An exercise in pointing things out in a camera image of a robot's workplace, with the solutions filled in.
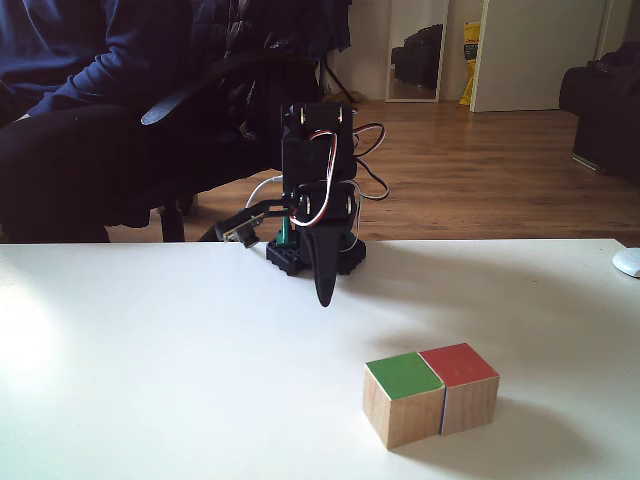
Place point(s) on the green-topped wooden cube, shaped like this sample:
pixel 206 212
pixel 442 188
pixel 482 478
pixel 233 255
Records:
pixel 402 375

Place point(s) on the red-topped wooden cube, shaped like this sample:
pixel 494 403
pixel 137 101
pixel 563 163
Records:
pixel 460 367

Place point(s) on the green table clamp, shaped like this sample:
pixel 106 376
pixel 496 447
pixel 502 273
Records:
pixel 286 235

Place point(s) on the standing mirror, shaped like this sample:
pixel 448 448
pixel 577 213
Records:
pixel 417 50

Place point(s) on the black office chair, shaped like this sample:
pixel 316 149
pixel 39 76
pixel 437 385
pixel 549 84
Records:
pixel 170 102

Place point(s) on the yellow bag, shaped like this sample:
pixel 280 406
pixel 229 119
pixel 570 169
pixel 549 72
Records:
pixel 471 60

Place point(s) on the white door panel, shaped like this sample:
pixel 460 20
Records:
pixel 540 55

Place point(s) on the person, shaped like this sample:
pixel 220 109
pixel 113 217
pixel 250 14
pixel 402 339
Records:
pixel 75 100

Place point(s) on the black sofa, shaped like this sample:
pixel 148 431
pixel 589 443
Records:
pixel 605 115

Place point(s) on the white rounded object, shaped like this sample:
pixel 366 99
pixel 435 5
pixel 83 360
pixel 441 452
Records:
pixel 627 261

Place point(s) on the small camera module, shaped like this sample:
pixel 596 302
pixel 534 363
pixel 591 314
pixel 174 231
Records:
pixel 240 226

